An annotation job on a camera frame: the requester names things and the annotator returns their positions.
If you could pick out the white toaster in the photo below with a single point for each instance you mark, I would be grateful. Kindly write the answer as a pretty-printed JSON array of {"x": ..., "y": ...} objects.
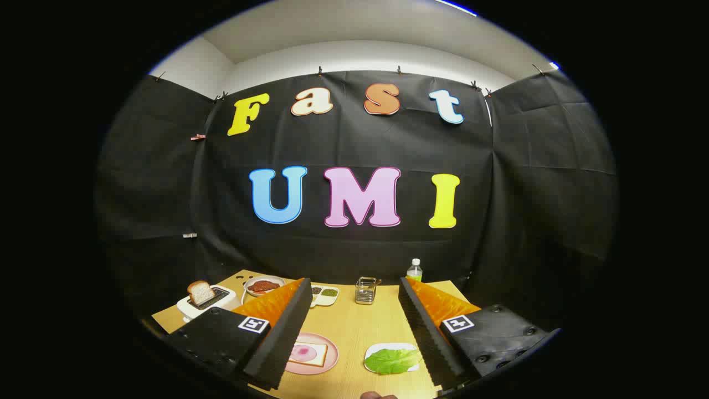
[{"x": 191, "y": 310}]

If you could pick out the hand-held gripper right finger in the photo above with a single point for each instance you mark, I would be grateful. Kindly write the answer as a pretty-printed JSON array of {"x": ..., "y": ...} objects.
[{"x": 424, "y": 332}]

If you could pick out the red-brown meat piece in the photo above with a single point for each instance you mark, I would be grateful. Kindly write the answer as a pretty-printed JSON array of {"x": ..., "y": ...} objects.
[{"x": 265, "y": 286}]

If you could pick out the pink ham slice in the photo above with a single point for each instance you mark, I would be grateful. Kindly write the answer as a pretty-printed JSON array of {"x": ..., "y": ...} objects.
[{"x": 303, "y": 353}]

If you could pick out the white bread slice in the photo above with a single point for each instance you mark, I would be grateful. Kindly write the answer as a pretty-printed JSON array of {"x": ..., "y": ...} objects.
[{"x": 320, "y": 354}]

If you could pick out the white divided dish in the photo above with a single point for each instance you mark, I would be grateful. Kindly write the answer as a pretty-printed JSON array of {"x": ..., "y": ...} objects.
[{"x": 327, "y": 301}]

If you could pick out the green lettuce leaf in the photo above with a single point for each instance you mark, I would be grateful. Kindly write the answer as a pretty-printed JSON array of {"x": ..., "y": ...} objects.
[{"x": 390, "y": 361}]

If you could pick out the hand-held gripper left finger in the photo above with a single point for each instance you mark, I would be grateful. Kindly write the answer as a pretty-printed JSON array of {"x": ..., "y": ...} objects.
[{"x": 288, "y": 332}]

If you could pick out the pink plate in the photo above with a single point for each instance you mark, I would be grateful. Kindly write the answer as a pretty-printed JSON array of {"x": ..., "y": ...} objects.
[{"x": 331, "y": 363}]

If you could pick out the white round plate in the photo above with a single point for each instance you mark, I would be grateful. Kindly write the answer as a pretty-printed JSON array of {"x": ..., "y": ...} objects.
[{"x": 265, "y": 278}]

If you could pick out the green beans portion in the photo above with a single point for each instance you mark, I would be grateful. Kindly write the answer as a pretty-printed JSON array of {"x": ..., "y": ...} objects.
[{"x": 329, "y": 292}]

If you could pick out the black backdrop cloth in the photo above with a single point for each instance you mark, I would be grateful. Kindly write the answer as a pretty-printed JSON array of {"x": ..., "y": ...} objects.
[{"x": 354, "y": 144}]

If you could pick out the green label plastic bottle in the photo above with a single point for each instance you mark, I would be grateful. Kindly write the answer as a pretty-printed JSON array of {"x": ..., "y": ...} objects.
[{"x": 414, "y": 271}]

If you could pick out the white rounded square plate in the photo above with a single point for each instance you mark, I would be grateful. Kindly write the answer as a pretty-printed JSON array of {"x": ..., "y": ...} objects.
[{"x": 388, "y": 346}]

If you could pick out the toasted bread slice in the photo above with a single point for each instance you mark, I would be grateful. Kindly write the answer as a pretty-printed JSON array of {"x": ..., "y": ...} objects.
[{"x": 200, "y": 292}]

